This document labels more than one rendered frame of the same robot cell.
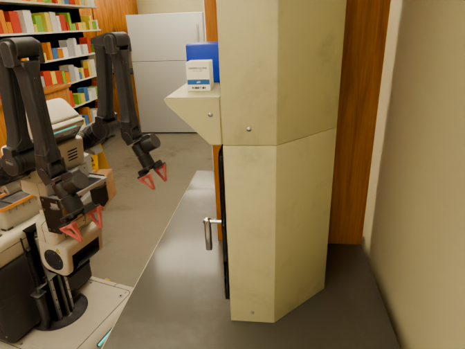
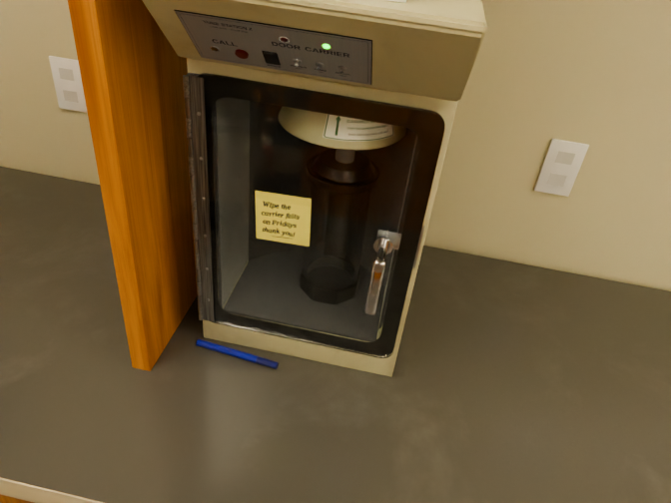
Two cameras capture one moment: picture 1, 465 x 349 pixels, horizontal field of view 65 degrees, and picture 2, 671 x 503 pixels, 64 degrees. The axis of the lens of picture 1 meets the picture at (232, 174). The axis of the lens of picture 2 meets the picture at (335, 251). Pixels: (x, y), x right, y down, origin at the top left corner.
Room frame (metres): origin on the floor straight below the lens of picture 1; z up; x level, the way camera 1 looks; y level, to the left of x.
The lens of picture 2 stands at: (0.84, 0.61, 1.61)
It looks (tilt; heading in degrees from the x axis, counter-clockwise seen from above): 36 degrees down; 269
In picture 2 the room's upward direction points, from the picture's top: 7 degrees clockwise
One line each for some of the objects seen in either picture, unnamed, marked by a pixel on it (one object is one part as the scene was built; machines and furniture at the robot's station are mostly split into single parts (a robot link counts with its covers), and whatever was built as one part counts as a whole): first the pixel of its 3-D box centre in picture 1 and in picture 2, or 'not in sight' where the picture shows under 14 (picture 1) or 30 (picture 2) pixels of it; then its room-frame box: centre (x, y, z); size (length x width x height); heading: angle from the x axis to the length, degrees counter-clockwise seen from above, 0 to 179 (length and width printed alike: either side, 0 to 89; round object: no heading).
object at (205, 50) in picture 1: (210, 61); not in sight; (0.96, 0.04, 1.56); 0.10 x 0.10 x 0.09; 83
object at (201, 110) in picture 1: (207, 105); (312, 40); (0.88, 0.05, 1.46); 0.32 x 0.11 x 0.10; 173
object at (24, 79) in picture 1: (37, 113); not in sight; (1.12, 0.60, 1.40); 0.11 x 0.06 x 0.43; 157
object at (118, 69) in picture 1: (124, 90); not in sight; (1.52, 0.43, 1.40); 0.11 x 0.06 x 0.43; 157
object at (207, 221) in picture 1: (214, 233); (376, 277); (0.77, 0.05, 1.17); 0.05 x 0.03 x 0.10; 82
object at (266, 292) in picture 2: (231, 204); (305, 235); (0.87, 0.01, 1.19); 0.30 x 0.01 x 0.40; 172
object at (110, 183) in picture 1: (93, 189); not in sight; (3.34, 1.41, 0.14); 0.41 x 0.32 x 0.28; 179
